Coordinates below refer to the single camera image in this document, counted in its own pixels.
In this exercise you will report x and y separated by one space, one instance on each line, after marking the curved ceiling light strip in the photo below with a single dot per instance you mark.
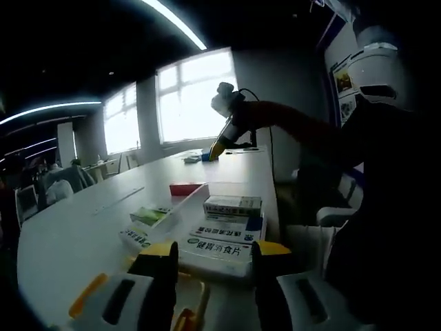
51 108

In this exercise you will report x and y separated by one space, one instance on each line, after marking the black pouch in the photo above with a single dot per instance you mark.
241 145

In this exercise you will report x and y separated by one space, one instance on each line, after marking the white crumpled packet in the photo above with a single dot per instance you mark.
192 158

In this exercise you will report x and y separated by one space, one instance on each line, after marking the blue white medicine box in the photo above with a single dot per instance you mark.
231 231

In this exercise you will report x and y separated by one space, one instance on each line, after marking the white medicine box dark stripe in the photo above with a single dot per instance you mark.
232 205

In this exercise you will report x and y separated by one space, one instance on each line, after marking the white plastic bag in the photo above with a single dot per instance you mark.
58 191

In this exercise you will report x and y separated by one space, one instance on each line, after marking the white office chair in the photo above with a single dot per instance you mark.
334 215
27 203

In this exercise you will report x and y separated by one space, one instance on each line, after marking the black pen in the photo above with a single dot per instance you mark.
251 149

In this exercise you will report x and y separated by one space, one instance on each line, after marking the window with blinds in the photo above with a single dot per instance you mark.
120 120

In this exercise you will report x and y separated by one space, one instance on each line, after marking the red medicine box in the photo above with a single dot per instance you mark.
186 189

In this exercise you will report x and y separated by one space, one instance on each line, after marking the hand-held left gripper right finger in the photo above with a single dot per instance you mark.
268 293

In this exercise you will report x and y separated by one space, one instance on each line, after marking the chair with grey jacket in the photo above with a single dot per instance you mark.
76 179

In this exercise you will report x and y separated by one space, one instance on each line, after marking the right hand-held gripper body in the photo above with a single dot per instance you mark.
231 103

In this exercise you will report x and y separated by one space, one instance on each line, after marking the green white medicine box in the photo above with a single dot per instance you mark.
150 215

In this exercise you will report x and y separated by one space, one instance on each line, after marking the white worn chest device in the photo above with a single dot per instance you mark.
375 65

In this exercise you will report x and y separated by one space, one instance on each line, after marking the clear lid with yellow clips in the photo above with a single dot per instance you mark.
87 294

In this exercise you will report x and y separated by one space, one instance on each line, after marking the large bright window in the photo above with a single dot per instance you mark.
189 103

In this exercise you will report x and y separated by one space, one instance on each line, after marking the person's black shirt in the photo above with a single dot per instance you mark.
396 207

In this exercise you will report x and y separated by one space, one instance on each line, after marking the straight ceiling light strip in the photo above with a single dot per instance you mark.
179 24

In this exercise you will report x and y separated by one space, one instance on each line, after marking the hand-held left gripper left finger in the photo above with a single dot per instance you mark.
158 286

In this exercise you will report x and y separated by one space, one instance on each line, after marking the black bottle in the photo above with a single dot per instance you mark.
253 138

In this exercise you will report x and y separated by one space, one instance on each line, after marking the clear plastic storage box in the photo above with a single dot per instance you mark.
179 210

